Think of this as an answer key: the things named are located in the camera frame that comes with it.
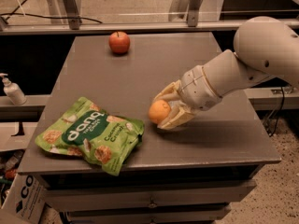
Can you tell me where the white pump bottle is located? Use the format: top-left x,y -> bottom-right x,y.
0,73 -> 26,105

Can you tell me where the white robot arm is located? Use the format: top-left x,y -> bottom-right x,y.
155,17 -> 299,130

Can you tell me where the metal frame bracket left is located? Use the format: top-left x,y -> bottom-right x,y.
63,0 -> 81,30

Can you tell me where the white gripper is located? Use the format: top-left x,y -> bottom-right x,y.
153,65 -> 222,130

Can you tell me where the black cable on floor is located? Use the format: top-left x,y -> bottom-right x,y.
0,0 -> 104,25

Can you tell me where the grey drawer cabinet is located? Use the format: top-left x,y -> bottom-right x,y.
19,33 -> 280,224

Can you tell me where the green rice chip bag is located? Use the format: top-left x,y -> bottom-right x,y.
35,97 -> 144,176

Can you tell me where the white cardboard box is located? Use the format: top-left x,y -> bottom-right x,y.
0,174 -> 48,224

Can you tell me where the red apple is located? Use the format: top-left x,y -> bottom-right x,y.
108,31 -> 131,54

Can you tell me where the metal frame bracket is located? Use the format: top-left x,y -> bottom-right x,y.
187,0 -> 201,27
63,0 -> 81,30

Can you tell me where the orange fruit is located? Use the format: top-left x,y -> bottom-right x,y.
148,100 -> 171,124

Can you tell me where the metal frame bracket right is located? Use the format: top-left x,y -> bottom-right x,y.
187,0 -> 201,27

